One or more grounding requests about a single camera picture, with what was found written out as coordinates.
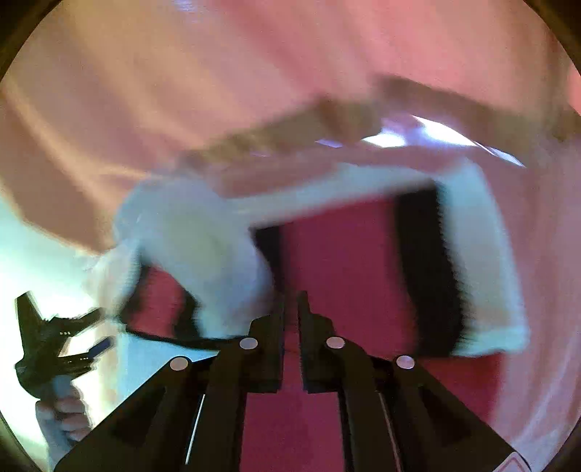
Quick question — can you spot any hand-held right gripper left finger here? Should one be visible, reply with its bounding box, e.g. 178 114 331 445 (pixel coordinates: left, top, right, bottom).
53 295 287 472

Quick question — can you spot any pink curtain with striped hem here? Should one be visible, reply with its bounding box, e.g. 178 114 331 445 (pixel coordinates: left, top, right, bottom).
0 0 581 257

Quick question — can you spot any white knitted sweater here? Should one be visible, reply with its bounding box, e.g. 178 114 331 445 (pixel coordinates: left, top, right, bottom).
84 163 532 360

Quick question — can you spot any pink printed blanket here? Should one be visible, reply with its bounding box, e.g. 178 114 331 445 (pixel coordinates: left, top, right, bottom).
0 127 581 472

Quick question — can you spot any person's left hand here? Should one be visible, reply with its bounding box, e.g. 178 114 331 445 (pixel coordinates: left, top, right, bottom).
35 385 95 444

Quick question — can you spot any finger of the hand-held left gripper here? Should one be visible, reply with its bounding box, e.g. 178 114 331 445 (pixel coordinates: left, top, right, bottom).
51 309 104 334
58 339 113 374

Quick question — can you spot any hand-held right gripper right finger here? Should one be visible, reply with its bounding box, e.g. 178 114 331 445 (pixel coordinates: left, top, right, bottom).
297 290 524 472

